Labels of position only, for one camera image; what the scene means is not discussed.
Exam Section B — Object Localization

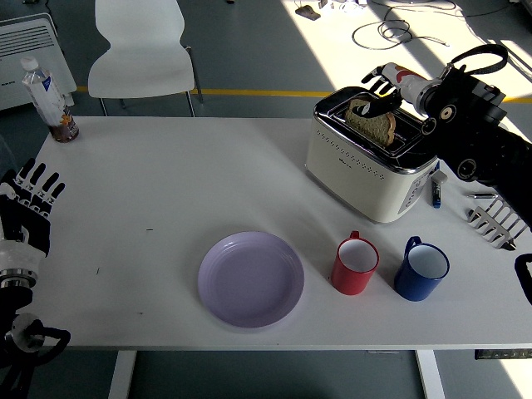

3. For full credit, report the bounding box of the black table control panel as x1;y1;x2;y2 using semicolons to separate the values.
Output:
473;347;532;360

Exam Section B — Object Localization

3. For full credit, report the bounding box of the yellow floor tape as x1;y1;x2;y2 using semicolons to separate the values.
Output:
76;86;532;104

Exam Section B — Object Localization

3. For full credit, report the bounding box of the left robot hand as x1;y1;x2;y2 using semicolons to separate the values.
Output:
0;157;67;273

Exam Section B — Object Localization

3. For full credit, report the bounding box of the blue marker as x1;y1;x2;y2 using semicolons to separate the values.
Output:
429;165;448;209

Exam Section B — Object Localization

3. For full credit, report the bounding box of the metal toast rack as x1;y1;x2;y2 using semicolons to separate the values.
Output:
465;198;527;251

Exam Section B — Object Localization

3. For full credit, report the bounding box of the cream toaster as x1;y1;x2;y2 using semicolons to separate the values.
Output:
304;86;445;224

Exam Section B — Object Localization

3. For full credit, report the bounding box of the bread slice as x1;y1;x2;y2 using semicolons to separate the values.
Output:
345;97;397;147

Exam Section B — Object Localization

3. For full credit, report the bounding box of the white heater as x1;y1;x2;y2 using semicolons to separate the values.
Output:
0;13;78;112

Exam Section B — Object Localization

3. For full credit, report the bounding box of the white chair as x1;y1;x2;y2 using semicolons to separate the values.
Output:
86;0;204;118

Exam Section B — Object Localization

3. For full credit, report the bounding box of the purple plate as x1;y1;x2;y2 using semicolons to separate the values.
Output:
197;230;306;329

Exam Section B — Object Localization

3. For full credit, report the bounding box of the black floor cable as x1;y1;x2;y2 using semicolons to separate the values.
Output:
351;0;458;51

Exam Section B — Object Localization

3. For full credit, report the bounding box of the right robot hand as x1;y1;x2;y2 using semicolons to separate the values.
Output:
347;62;424;121

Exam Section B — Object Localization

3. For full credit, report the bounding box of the white table leg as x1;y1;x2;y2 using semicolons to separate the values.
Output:
414;349;446;399
106;351;138;399

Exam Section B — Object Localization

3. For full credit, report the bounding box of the clear plastic drink bottle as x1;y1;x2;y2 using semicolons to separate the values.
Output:
19;57;80;145

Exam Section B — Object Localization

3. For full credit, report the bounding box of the blue mug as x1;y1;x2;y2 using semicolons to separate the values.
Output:
392;235;451;302

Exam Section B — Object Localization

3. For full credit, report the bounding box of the red mug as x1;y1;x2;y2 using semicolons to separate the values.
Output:
330;230;380;297

